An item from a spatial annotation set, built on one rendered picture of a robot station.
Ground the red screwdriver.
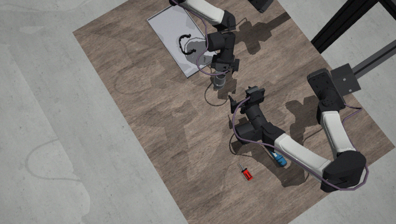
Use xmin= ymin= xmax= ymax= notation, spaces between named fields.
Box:
xmin=239 ymin=163 xmax=253 ymax=181

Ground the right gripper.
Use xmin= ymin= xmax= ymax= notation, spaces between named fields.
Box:
xmin=211 ymin=48 xmax=240 ymax=74

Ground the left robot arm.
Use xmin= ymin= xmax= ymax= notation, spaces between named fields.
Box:
xmin=235 ymin=72 xmax=367 ymax=193

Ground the blue cordless screwdriver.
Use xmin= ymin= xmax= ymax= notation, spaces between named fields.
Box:
xmin=269 ymin=151 xmax=287 ymax=167

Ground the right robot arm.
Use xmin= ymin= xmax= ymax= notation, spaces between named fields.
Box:
xmin=174 ymin=0 xmax=268 ymax=74

